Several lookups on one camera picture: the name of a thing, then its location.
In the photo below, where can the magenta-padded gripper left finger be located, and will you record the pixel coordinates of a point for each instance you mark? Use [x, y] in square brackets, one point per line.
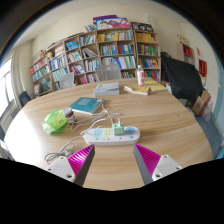
[60, 166]

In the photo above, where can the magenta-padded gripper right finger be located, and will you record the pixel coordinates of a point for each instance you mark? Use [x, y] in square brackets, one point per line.
[165, 166]

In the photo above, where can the mint green charger block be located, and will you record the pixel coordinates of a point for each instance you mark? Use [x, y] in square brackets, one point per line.
[118, 129]

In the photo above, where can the green plastic bag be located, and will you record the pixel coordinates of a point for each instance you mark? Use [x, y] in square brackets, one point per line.
[54, 121]

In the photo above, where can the small jar with red label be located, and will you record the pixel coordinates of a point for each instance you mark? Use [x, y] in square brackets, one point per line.
[69, 116]

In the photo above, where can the white power strip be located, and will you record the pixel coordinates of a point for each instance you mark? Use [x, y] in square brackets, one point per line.
[106, 139]

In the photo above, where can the teal book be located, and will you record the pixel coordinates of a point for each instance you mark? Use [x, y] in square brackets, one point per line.
[86, 104]

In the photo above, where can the cardboard box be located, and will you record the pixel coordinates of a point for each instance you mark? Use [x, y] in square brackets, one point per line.
[200, 104]

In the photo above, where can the dark chair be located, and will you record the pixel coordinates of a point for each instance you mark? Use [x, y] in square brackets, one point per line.
[24, 98]

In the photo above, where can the yellow book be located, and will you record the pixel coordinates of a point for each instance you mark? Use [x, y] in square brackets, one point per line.
[136, 89]
[156, 86]

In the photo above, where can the grey mesh chair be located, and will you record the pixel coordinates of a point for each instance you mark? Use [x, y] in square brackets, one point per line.
[67, 80]
[108, 72]

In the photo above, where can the black cloth cover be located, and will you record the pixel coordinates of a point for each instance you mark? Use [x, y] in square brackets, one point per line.
[181, 78]

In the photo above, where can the grey book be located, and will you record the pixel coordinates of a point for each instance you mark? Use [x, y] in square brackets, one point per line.
[106, 89]

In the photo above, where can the clear bottle with red label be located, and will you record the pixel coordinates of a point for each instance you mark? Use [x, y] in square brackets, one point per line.
[140, 76]

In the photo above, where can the wooden bookshelf unit with books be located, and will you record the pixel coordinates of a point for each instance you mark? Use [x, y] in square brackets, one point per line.
[113, 50]

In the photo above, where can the red wall poster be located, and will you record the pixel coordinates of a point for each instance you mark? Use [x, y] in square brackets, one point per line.
[202, 68]

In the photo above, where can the small wall shelf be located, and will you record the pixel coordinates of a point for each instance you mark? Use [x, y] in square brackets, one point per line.
[186, 52]

